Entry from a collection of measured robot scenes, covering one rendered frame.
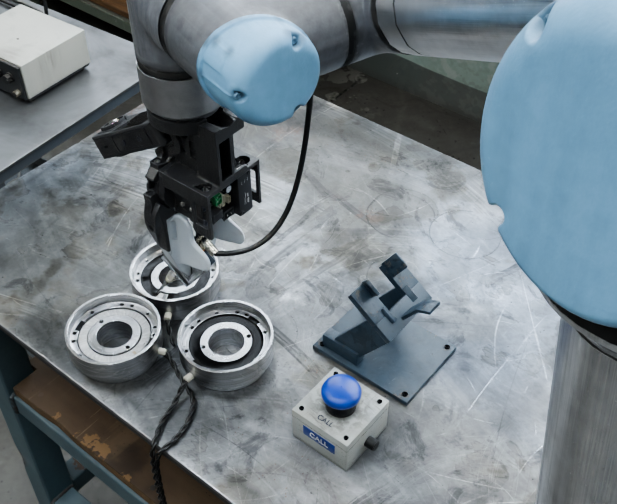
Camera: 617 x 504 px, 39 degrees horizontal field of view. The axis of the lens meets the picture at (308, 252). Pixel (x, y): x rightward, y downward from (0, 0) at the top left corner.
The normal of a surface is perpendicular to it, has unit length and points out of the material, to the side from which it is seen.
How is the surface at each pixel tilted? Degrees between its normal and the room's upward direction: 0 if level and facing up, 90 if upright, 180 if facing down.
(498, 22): 89
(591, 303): 84
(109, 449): 0
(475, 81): 90
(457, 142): 0
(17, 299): 0
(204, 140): 90
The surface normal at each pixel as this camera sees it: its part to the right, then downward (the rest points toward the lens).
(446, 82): -0.63, 0.53
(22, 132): 0.00, -0.72
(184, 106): 0.14, 0.68
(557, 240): -0.83, 0.24
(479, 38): -0.70, 0.67
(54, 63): 0.82, 0.40
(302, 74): 0.56, 0.57
